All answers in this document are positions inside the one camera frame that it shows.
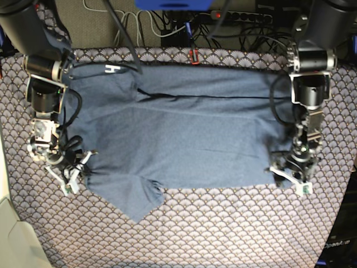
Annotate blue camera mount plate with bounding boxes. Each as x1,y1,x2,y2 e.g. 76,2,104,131
135,0,213,11

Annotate fan patterned tablecloth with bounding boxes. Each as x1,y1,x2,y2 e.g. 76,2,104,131
1,55,356,267

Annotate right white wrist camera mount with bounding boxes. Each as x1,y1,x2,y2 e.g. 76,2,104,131
45,150,97,197

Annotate white cables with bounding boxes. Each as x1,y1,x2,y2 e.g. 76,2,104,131
83,0,187,47

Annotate red black table clamp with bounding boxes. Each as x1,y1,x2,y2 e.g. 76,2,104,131
189,48,200,65

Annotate white power strip red switch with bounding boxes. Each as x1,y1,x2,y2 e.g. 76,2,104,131
222,11,273,25

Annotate grey white plastic bin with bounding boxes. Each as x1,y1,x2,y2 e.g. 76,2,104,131
1,198,52,267

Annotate black OpenArm base box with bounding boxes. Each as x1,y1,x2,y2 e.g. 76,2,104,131
315,167,356,267

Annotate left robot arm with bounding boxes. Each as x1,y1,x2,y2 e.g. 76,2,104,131
269,1,356,184

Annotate black power adapter box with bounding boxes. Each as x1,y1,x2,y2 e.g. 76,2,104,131
160,28,192,47

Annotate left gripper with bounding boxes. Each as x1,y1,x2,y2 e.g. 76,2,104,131
272,147,320,181

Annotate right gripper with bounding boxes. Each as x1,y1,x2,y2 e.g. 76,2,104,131
27,134,86,179

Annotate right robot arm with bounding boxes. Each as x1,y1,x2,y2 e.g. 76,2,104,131
1,1,84,183

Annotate blue T-shirt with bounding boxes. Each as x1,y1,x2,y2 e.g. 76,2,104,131
65,63,292,221

